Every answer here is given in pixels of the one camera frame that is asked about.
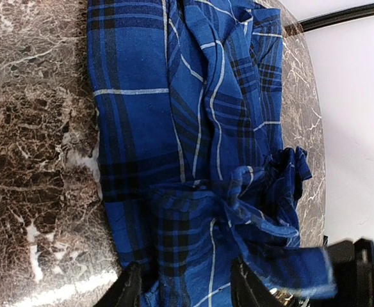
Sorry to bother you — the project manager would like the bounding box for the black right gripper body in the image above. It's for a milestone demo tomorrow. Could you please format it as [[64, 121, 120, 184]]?
[[270, 225, 374, 307]]

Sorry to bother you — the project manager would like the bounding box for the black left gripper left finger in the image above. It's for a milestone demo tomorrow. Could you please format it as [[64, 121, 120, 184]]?
[[95, 262, 142, 307]]

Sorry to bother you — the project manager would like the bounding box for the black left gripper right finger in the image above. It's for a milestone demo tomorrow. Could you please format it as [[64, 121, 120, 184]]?
[[231, 258, 282, 307]]

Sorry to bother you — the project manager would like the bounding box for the blue plaid long sleeve shirt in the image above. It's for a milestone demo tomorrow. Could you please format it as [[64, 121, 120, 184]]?
[[87, 1, 337, 306]]

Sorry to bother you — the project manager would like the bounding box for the black corner frame post right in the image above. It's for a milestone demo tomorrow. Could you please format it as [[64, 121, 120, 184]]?
[[284, 3, 374, 36]]

